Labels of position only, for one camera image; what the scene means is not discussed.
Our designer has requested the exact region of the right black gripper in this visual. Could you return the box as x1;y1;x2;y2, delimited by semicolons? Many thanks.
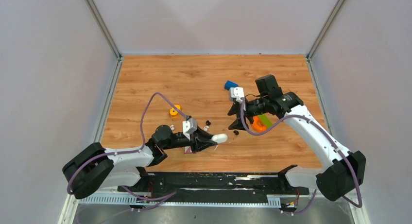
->
227;96;269;130

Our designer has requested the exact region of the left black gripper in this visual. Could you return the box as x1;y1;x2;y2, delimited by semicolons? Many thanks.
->
163;124;218;154

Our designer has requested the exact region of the white earbud charging case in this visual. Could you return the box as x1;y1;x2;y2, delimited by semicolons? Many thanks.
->
211;134;228;144

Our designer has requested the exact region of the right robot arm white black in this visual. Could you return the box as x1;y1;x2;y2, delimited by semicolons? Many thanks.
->
224;74;366;207

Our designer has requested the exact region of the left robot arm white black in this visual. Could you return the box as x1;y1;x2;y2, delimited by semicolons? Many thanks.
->
62;125;228;199

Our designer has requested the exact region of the red playing card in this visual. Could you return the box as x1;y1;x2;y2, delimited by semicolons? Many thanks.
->
184;146;197;154

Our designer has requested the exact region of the green toy brick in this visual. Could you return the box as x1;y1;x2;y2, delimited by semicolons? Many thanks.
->
258;114;273;128

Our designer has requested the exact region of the blue toy brick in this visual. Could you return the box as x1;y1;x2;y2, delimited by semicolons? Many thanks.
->
224;80;239;90

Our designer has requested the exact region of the yellow traffic light toy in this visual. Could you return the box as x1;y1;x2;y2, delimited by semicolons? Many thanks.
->
169;104;181;119

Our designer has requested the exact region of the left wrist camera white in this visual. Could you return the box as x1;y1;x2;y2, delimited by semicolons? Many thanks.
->
182;117;198;135

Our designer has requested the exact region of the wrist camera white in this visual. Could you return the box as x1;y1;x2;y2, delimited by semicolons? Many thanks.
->
182;117;198;135
229;87;245;103

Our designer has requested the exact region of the orange ring toy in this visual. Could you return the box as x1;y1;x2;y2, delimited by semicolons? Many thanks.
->
252;116;267;133

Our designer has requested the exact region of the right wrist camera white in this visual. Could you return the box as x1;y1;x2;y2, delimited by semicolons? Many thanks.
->
229;87;245;103

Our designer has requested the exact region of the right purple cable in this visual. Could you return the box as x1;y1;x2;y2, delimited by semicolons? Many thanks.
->
240;98;363;208

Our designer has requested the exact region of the purple cable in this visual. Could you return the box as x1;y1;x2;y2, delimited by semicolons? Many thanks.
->
240;98;363;208
67;92;190;196

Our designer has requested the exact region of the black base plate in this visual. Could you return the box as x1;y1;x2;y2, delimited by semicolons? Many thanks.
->
128;172;309;204

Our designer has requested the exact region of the slotted cable duct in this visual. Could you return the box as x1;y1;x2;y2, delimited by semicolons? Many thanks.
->
79;193;282;207

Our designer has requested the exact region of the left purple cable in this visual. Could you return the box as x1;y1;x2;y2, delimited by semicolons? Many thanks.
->
67;92;190;196

